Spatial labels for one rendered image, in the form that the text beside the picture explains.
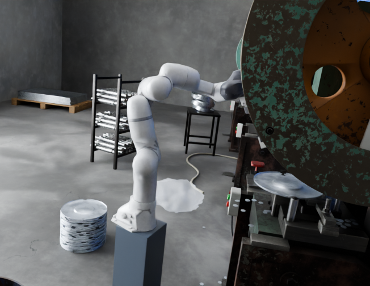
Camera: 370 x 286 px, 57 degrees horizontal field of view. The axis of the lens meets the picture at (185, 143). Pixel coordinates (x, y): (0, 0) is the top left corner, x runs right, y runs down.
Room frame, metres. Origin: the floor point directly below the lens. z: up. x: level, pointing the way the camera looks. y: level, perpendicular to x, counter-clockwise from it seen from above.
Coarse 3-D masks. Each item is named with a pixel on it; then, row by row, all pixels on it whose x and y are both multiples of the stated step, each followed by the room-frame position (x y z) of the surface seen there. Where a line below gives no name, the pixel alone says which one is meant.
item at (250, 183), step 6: (252, 180) 1.39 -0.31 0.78; (252, 186) 1.33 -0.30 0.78; (258, 186) 1.33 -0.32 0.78; (276, 198) 1.34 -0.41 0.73; (282, 198) 1.33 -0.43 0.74; (288, 198) 1.33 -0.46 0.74; (270, 204) 1.40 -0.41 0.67; (276, 204) 1.34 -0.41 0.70; (282, 204) 1.33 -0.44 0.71; (288, 204) 1.33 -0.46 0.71; (270, 210) 1.37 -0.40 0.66; (276, 210) 1.34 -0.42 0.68
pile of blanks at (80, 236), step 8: (64, 216) 1.90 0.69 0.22; (104, 216) 1.97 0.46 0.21; (64, 224) 1.89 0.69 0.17; (72, 224) 1.86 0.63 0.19; (80, 224) 1.87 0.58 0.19; (88, 224) 1.88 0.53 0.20; (96, 224) 1.91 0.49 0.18; (104, 224) 2.00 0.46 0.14; (64, 232) 1.89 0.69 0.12; (72, 232) 1.86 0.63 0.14; (80, 232) 1.87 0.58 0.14; (88, 232) 1.88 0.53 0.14; (96, 232) 1.91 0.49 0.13; (104, 232) 1.98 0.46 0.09; (64, 240) 1.90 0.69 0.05; (72, 240) 1.86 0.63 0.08; (80, 240) 1.86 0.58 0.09; (88, 240) 1.88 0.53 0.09; (96, 240) 1.93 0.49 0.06; (104, 240) 2.00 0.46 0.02; (64, 248) 1.89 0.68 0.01; (72, 248) 1.86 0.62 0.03; (80, 248) 1.86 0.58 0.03; (88, 248) 1.88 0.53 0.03; (96, 248) 1.92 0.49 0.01
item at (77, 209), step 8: (80, 200) 2.12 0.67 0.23; (88, 200) 2.14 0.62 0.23; (96, 200) 2.14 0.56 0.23; (64, 208) 1.99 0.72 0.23; (72, 208) 2.00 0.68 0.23; (80, 208) 2.00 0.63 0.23; (88, 208) 2.01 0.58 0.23; (96, 208) 2.04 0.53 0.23; (72, 216) 1.90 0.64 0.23; (80, 216) 1.91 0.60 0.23; (88, 216) 1.92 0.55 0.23; (96, 216) 1.93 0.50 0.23
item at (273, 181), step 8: (256, 176) 1.44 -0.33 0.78; (264, 176) 1.45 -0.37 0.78; (272, 176) 1.46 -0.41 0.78; (280, 176) 1.48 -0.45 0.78; (288, 176) 1.49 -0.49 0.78; (264, 184) 1.35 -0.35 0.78; (272, 184) 1.36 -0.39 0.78; (280, 184) 1.36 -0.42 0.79; (288, 184) 1.37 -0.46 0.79; (296, 184) 1.38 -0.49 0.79; (304, 184) 1.41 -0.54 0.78; (272, 192) 1.27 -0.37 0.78; (280, 192) 1.28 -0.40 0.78; (288, 192) 1.29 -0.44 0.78; (296, 192) 1.30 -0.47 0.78; (304, 192) 1.31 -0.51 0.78; (312, 192) 1.32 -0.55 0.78; (320, 192) 1.33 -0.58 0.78
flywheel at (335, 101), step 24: (336, 0) 0.99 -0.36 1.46; (312, 24) 1.00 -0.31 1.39; (336, 24) 0.99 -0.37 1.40; (360, 24) 0.98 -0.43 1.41; (312, 48) 1.00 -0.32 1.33; (336, 48) 0.99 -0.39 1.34; (360, 48) 0.98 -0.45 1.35; (312, 72) 1.00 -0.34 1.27; (360, 72) 0.98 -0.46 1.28; (312, 96) 0.99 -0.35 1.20; (336, 96) 0.99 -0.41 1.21; (360, 96) 0.98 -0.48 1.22; (336, 120) 0.99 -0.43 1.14; (360, 120) 0.98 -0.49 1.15; (360, 144) 0.93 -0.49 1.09
